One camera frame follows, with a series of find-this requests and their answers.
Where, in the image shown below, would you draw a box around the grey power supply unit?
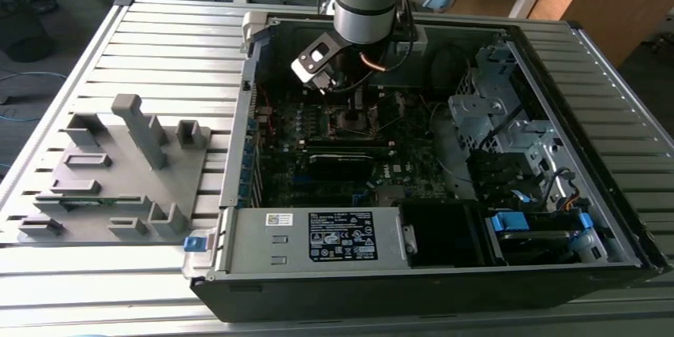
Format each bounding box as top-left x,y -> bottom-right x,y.
213,206 -> 410,275

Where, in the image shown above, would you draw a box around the green motherboard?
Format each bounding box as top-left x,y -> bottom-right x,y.
253,92 -> 478,210

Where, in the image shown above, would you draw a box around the CPU socket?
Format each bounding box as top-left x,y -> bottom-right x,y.
327,106 -> 382,137

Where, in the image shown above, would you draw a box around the black cable bundle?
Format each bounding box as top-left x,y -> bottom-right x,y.
466,149 -> 548,198

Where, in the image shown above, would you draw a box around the green RAM stick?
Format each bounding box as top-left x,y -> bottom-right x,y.
58,195 -> 143,208

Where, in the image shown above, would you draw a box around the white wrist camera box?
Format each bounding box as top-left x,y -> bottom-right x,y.
291,32 -> 339,82

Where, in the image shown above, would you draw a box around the grey parts rack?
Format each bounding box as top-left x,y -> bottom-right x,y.
15,93 -> 213,244

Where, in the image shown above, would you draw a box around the coloured power wires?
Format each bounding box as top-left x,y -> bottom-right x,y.
561,193 -> 586,214

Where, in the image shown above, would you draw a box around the silver CPU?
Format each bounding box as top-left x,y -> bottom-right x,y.
337,112 -> 373,133

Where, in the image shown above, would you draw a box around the grey case latch handle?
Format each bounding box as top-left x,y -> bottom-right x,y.
241,11 -> 270,54

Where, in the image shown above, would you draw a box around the copper coloured cable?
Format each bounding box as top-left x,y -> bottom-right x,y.
359,51 -> 390,74

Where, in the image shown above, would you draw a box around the blue disk carrier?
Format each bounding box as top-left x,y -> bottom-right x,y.
488,210 -> 600,266

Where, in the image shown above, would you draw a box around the metal drive cage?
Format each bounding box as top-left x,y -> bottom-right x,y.
448,43 -> 581,204

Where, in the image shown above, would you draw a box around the metal socket cover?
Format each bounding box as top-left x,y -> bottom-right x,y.
370,91 -> 411,133

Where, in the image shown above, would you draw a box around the grey chipset heatsink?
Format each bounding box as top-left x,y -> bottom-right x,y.
377,183 -> 410,203

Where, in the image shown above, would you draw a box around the black open PC case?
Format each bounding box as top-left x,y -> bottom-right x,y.
182,9 -> 673,324

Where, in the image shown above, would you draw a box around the black bag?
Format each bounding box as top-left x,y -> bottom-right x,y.
6,13 -> 58,62

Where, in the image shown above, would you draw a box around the black looped cable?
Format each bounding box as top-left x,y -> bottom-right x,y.
428,42 -> 472,94

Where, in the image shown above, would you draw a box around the blue floor cable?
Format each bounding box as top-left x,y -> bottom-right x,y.
0,70 -> 70,123

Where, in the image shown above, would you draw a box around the black disk wire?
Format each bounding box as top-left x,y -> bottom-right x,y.
542,167 -> 576,204

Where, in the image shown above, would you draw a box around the black straight cable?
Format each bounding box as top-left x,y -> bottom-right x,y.
473,102 -> 528,156

